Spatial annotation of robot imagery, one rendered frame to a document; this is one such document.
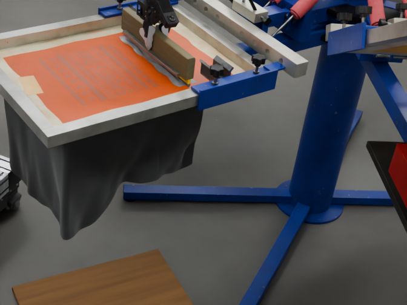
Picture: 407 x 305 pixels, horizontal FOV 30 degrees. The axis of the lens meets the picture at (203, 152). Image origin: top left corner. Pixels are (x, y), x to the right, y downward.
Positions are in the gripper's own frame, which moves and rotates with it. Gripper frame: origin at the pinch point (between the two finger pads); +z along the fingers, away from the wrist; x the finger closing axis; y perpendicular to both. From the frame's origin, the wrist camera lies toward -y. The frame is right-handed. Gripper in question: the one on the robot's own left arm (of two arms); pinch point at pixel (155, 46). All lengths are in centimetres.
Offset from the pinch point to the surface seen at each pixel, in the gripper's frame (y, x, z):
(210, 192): 22, -51, 95
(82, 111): -17.0, 35.5, 4.8
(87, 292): -1, 23, 98
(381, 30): -71, -18, -34
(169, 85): -15.5, 4.8, 4.9
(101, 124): -28.9, 36.3, 2.2
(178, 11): 20.3, -22.9, 1.2
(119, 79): -6.2, 17.0, 4.8
